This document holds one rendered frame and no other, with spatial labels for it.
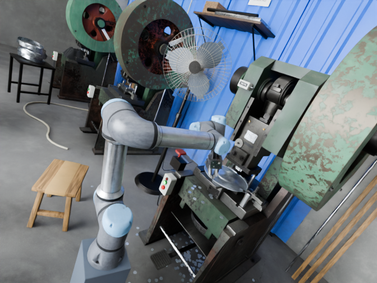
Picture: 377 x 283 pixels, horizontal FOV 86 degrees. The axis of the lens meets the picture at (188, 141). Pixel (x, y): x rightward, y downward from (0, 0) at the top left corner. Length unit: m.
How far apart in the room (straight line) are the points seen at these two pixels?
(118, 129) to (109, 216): 0.37
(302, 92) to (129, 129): 0.82
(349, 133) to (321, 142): 0.08
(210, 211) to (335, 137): 0.77
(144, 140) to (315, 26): 2.29
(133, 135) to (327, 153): 0.63
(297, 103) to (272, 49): 1.64
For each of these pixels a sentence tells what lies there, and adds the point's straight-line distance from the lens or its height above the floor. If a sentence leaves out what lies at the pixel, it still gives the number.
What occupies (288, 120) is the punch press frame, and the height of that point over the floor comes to 1.24.
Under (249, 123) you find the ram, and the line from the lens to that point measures 1.25.
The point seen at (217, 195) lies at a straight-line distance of 1.28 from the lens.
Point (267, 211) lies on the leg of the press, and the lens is 1.56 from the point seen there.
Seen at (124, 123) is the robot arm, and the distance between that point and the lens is 0.66.
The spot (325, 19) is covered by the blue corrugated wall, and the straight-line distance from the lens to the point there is 2.64.
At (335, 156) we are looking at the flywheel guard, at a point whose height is 1.22.
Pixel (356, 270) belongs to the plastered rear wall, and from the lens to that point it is 2.57.
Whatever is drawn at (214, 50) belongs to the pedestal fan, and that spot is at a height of 1.47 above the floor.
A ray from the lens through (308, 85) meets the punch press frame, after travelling 1.12.
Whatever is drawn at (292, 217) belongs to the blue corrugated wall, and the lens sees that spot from 2.52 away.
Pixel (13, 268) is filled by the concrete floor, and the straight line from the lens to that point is 1.59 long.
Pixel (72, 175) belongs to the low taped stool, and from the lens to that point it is 1.62.
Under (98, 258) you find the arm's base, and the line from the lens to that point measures 1.00.
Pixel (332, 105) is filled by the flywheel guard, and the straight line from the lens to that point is 0.79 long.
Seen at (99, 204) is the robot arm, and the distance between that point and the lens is 0.98.
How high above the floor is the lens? 1.30
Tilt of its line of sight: 20 degrees down
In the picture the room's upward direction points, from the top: 23 degrees clockwise
